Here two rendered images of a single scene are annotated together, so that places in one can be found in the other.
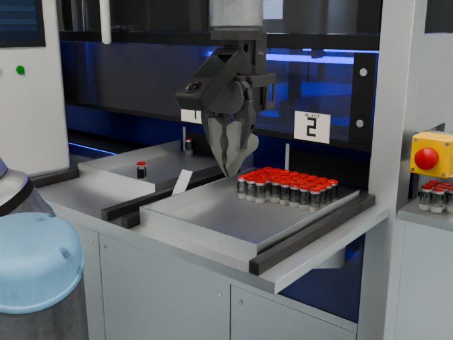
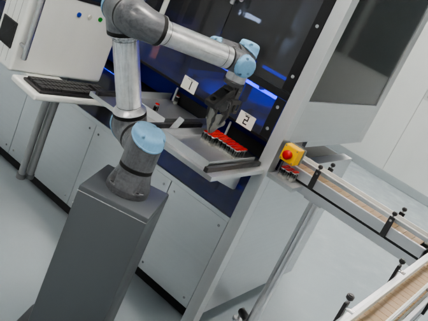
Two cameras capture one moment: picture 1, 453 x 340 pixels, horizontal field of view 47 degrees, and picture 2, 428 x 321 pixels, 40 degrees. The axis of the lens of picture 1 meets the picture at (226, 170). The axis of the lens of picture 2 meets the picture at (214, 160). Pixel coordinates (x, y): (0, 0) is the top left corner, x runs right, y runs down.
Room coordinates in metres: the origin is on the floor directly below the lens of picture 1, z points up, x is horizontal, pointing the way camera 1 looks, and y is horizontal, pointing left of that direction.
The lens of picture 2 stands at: (-1.34, 0.32, 1.64)
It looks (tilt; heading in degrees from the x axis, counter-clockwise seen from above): 19 degrees down; 350
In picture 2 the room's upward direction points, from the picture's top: 25 degrees clockwise
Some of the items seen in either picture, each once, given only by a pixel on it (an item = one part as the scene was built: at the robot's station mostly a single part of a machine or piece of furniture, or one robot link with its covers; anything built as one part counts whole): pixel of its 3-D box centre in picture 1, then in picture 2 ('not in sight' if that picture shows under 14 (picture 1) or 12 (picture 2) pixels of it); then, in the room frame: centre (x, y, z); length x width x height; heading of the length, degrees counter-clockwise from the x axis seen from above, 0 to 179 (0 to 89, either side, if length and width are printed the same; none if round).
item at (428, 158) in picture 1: (427, 158); (287, 155); (0.91, -0.36, 0.99); 0.04 x 0.04 x 0.04; 51
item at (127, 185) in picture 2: not in sight; (132, 176); (0.50, 0.21, 0.84); 0.15 x 0.15 x 0.10
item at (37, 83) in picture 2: not in sight; (71, 88); (1.23, 0.57, 0.82); 0.40 x 0.14 x 0.02; 134
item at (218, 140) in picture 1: (228, 143); (213, 120); (0.77, 0.00, 1.05); 0.06 x 0.03 x 0.09; 141
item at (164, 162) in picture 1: (169, 164); (167, 108); (1.23, 0.14, 0.90); 0.34 x 0.26 x 0.04; 141
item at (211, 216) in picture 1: (254, 206); (208, 146); (0.92, -0.05, 0.90); 0.34 x 0.26 x 0.04; 140
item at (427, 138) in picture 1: (435, 153); (292, 154); (0.95, -0.39, 0.99); 0.08 x 0.07 x 0.07; 141
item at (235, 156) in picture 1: (245, 146); (219, 123); (0.75, -0.03, 1.05); 0.06 x 0.03 x 0.09; 141
